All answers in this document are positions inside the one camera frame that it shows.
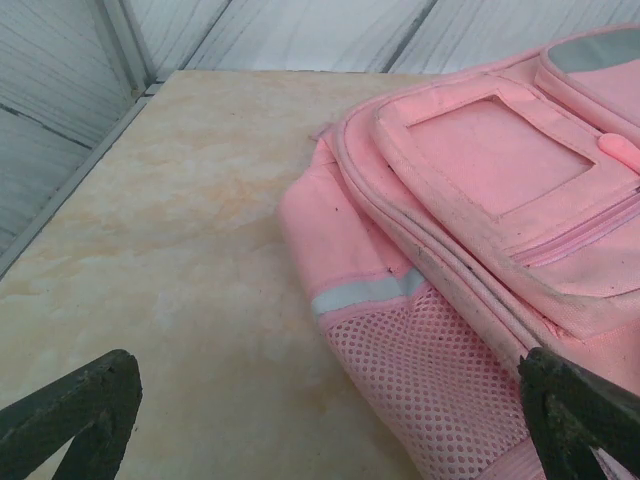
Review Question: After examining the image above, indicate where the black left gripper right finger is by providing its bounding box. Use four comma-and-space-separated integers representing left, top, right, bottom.
517, 347, 640, 480

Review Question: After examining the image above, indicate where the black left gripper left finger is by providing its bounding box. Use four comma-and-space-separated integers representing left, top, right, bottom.
0, 348, 144, 480

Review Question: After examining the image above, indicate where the pink student backpack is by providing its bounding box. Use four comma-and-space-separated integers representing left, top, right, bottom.
278, 22, 640, 480

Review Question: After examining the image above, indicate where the aluminium side rail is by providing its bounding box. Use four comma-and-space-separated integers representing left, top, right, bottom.
0, 82, 164, 281

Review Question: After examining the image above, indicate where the aluminium frame post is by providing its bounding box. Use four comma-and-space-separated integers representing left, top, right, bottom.
97, 0, 164, 99

